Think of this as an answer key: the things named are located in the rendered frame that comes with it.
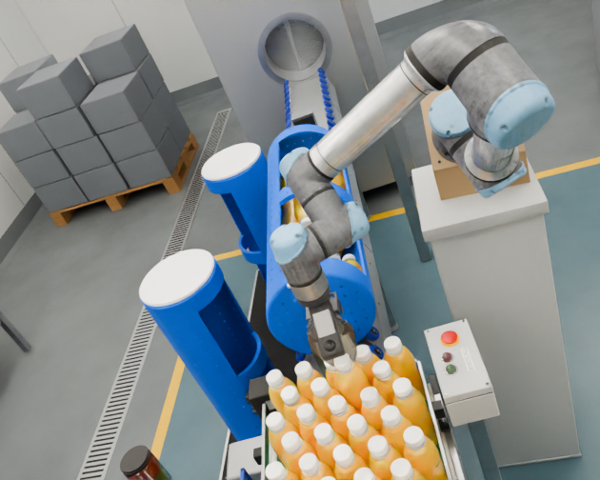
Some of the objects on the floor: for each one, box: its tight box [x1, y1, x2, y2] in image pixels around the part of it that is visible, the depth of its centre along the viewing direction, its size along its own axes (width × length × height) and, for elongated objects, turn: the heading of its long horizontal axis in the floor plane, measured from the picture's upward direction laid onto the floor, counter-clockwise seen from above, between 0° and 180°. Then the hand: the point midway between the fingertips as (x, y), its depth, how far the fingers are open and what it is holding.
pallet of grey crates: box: [0, 24, 199, 227], centre depth 515 cm, size 120×80×119 cm
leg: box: [377, 271, 399, 331], centre depth 280 cm, size 6×6×63 cm
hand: (342, 361), depth 134 cm, fingers closed on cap, 4 cm apart
